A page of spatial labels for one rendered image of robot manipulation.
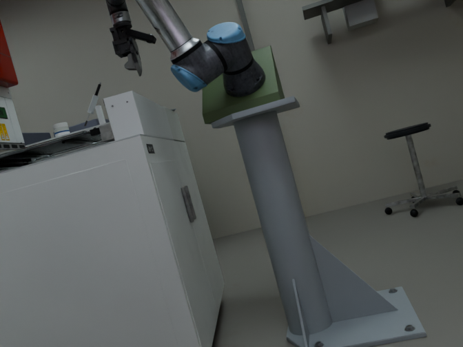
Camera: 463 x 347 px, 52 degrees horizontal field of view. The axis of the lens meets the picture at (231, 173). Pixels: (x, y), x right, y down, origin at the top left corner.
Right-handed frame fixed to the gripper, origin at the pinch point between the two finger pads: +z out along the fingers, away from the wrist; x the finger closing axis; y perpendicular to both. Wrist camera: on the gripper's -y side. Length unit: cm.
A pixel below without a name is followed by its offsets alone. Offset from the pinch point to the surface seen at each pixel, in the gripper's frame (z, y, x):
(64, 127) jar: 7, 49, -35
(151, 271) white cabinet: 69, 3, 51
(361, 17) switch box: -39, -147, -200
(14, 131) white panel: 8, 59, -4
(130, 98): 16.9, -3.0, 45.0
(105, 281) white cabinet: 68, 18, 51
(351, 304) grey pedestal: 104, -54, 22
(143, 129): 27, -4, 44
